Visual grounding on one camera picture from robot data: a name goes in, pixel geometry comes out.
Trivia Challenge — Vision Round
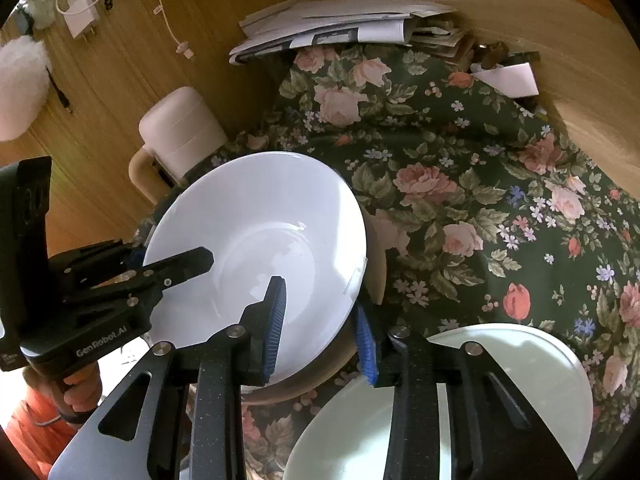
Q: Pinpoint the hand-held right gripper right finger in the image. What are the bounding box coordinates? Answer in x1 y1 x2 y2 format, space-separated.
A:
352 305 578 480

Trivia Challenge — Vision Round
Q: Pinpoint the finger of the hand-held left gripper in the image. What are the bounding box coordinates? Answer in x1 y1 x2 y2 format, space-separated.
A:
127 246 215 292
120 242 148 275

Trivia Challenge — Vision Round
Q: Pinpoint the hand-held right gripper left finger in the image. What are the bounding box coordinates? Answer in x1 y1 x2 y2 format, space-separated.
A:
50 275 288 480

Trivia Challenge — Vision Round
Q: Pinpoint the beige bowl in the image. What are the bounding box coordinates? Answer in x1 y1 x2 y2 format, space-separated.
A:
240 210 388 403

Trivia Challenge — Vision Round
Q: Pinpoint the white plate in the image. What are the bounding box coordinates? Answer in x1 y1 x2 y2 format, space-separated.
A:
142 151 368 385

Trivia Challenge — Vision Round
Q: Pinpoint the pale green plate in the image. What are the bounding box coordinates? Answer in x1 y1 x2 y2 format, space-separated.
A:
282 323 593 480

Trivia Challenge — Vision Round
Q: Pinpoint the person's left forearm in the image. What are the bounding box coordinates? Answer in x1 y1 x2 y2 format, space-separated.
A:
2 380 76 480

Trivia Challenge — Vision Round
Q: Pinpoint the person's left hand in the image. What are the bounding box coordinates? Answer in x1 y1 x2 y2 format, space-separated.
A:
25 360 103 426

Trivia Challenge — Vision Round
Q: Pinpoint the white fluffy ball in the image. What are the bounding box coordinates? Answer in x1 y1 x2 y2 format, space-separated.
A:
0 36 51 142

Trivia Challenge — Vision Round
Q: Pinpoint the green floral tablecloth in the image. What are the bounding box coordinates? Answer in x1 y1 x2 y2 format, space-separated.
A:
135 42 640 480

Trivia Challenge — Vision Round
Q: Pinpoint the white charger plug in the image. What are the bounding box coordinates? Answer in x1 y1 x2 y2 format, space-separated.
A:
62 2 99 39

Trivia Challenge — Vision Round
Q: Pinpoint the small white plush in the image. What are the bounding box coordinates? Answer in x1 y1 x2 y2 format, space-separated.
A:
20 0 57 31

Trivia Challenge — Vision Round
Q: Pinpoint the stack of white papers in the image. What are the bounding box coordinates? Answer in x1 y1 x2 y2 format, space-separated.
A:
229 0 458 65

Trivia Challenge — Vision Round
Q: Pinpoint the small white paper slip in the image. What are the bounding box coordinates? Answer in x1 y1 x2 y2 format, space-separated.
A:
472 62 540 100

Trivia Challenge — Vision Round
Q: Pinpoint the white jug with beige handle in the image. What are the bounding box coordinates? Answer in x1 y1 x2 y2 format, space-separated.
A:
128 86 230 206

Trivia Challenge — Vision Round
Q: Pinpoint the white charging cable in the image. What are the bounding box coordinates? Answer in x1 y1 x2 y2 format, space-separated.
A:
112 0 196 59

